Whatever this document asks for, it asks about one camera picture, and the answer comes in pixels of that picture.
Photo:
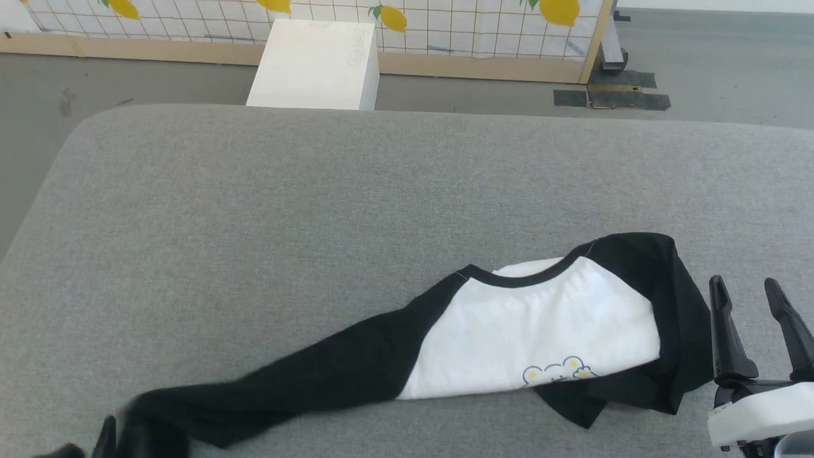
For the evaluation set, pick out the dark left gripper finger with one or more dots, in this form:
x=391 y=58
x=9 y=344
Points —
x=105 y=442

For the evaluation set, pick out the black floor tape patches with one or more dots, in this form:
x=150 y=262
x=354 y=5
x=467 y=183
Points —
x=623 y=98

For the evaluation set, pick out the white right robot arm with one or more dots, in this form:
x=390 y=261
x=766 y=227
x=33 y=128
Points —
x=798 y=448

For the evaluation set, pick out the white rectangular box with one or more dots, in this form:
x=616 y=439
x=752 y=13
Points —
x=318 y=63

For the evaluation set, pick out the grey metal partition stand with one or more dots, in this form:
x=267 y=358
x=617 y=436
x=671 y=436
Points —
x=613 y=51

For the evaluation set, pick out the grey upholstered sofa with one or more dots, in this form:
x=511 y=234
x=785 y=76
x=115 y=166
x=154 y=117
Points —
x=318 y=222

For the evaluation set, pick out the black and white raglan shirt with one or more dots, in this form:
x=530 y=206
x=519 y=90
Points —
x=540 y=324

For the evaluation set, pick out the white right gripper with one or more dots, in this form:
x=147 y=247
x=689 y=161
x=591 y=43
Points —
x=757 y=416

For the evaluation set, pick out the wood framed printed partition screen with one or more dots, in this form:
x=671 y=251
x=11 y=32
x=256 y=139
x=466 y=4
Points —
x=477 y=32

